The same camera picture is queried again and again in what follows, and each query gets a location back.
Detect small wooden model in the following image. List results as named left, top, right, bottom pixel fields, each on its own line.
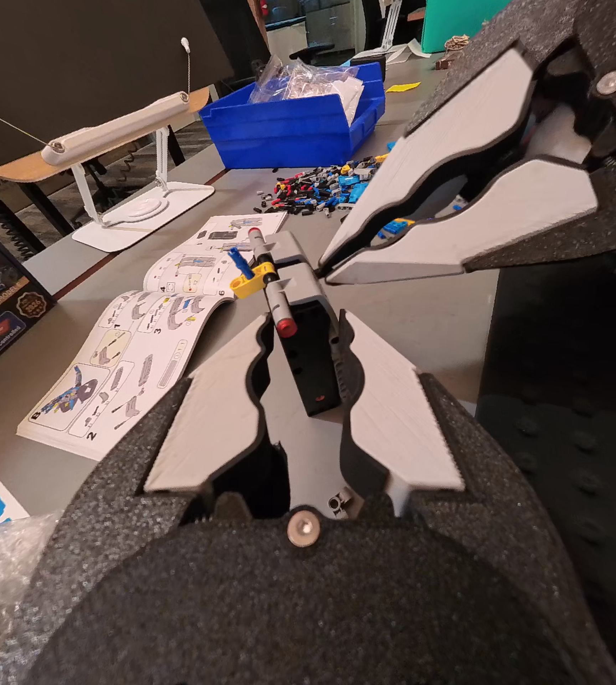
left=436, top=33, right=472, bottom=70

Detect instruction booklet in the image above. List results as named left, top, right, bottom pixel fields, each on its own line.
left=16, top=211, right=290, bottom=462

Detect white stand with wooden board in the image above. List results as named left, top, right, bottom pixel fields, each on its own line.
left=0, top=36, right=217, bottom=253
left=351, top=0, right=432, bottom=60

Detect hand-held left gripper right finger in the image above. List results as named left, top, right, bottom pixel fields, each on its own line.
left=338, top=310, right=466, bottom=518

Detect blue plastic bin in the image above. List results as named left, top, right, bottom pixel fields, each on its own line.
left=199, top=61, right=386, bottom=171

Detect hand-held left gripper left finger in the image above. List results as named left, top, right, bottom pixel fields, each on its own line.
left=142, top=313, right=277, bottom=504

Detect black coiled cable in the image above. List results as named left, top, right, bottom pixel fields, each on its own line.
left=0, top=179, right=38, bottom=260

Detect clear plastic bags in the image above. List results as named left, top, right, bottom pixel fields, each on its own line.
left=248, top=54, right=367, bottom=126

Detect toy building kit box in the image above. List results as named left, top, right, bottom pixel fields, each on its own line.
left=0, top=209, right=57, bottom=386

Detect green plastic bin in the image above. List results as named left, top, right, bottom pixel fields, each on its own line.
left=420, top=0, right=512, bottom=54

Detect dark panel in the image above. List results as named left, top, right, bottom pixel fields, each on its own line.
left=0, top=0, right=234, bottom=177

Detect grey black toy brick assembly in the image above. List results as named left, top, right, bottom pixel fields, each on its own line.
left=228, top=227, right=349, bottom=421

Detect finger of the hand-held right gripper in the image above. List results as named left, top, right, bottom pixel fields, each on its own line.
left=324, top=103, right=599, bottom=285
left=316, top=42, right=536, bottom=274

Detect pile of small toy pieces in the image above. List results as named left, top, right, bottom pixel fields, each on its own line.
left=254, top=152, right=472, bottom=239

